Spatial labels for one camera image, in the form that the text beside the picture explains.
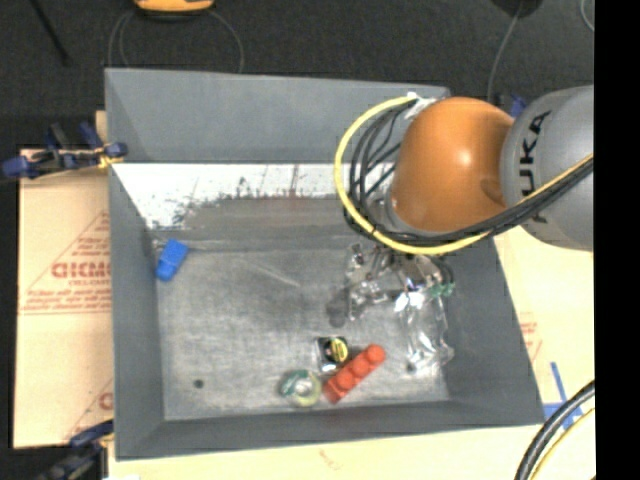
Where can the black and yellow tape measure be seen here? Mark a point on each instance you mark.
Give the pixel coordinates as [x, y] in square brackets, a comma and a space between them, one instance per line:
[331, 353]

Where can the red toy brick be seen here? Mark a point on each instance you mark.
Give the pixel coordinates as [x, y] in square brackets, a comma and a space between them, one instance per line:
[355, 373]

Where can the green and white tape roll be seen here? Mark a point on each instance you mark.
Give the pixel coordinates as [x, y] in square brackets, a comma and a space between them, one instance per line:
[301, 389]

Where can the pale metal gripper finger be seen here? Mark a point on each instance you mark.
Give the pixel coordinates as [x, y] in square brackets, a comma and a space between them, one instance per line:
[359, 263]
[370, 294]

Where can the grey metal bin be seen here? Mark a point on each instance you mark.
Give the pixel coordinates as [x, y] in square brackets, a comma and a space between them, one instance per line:
[240, 318]

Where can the clear plastic bottle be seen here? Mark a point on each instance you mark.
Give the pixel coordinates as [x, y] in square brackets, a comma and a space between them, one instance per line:
[425, 333]

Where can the brown cardboard board red print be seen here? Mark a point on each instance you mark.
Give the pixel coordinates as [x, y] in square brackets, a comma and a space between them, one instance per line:
[60, 338]

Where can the blue block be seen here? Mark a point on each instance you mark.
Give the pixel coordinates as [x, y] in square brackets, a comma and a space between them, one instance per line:
[171, 260]

